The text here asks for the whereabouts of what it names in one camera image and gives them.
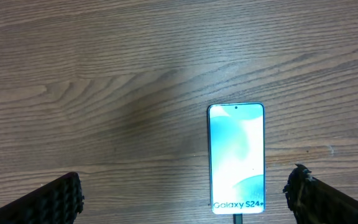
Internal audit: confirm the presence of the blue screen Galaxy smartphone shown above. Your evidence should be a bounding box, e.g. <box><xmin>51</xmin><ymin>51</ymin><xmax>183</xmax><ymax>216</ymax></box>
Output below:
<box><xmin>208</xmin><ymin>102</ymin><xmax>266</xmax><ymax>215</ymax></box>

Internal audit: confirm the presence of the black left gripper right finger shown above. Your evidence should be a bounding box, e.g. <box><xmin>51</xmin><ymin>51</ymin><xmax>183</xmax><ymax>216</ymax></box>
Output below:
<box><xmin>283</xmin><ymin>164</ymin><xmax>358</xmax><ymax>224</ymax></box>

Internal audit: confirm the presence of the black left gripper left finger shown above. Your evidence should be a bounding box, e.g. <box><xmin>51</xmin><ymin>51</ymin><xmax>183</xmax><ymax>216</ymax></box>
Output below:
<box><xmin>0</xmin><ymin>172</ymin><xmax>84</xmax><ymax>224</ymax></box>

